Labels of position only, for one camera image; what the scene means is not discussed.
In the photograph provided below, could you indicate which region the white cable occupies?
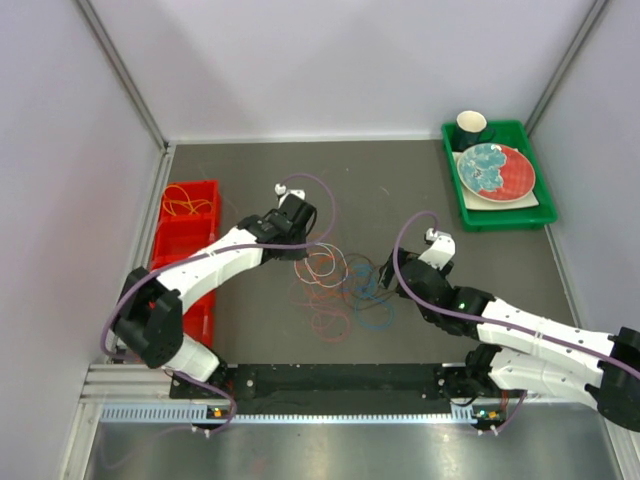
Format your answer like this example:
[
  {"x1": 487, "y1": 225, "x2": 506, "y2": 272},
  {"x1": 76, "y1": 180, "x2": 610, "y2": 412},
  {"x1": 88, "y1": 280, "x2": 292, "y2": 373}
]
[{"x1": 293, "y1": 242, "x2": 349, "y2": 289}]

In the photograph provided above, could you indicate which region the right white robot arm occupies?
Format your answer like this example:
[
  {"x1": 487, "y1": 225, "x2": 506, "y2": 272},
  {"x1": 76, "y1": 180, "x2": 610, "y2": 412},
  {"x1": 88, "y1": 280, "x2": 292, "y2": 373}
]
[{"x1": 379, "y1": 228, "x2": 639, "y2": 432}]

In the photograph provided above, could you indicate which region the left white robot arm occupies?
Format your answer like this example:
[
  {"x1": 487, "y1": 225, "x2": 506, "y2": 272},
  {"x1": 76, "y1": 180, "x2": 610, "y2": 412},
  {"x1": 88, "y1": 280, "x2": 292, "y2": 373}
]
[{"x1": 110, "y1": 184, "x2": 317, "y2": 397}]

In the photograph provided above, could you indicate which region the white square plate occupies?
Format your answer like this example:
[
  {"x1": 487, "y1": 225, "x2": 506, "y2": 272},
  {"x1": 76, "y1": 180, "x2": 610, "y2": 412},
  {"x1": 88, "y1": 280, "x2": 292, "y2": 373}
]
[{"x1": 453, "y1": 152, "x2": 539, "y2": 211}]

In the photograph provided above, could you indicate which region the red compartment bin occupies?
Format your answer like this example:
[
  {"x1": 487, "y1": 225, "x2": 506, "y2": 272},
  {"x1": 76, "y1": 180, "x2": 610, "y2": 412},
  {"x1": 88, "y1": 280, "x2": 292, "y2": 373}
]
[{"x1": 151, "y1": 180, "x2": 221, "y2": 347}]

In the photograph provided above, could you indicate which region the red and blue plate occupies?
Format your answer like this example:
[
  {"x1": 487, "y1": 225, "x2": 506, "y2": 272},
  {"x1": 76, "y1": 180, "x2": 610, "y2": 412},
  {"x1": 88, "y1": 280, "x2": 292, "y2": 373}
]
[{"x1": 456, "y1": 143, "x2": 536, "y2": 203}]

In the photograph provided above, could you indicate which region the dark green mug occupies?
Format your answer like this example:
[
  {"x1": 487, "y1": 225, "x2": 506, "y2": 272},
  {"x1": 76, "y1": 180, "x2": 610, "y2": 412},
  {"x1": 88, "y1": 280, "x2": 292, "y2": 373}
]
[{"x1": 451, "y1": 110, "x2": 496, "y2": 152}]

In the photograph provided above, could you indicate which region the green plastic tray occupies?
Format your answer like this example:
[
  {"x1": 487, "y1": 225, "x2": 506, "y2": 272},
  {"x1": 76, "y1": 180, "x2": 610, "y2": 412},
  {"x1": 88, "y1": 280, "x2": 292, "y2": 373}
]
[{"x1": 441, "y1": 120, "x2": 558, "y2": 232}]

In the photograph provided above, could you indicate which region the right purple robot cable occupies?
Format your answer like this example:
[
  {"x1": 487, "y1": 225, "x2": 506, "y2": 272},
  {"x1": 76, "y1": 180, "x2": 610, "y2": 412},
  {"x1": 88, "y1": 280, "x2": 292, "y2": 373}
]
[{"x1": 392, "y1": 210, "x2": 640, "y2": 434}]

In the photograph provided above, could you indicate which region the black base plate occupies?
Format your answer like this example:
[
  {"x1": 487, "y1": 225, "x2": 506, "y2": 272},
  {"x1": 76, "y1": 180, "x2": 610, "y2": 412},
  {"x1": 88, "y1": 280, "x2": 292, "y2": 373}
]
[{"x1": 219, "y1": 362, "x2": 481, "y2": 416}]

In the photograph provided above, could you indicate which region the white slotted cable duct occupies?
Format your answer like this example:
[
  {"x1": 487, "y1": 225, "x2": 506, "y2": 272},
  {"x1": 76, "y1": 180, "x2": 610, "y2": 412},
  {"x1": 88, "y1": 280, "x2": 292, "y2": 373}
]
[{"x1": 100, "y1": 403, "x2": 500, "y2": 426}]

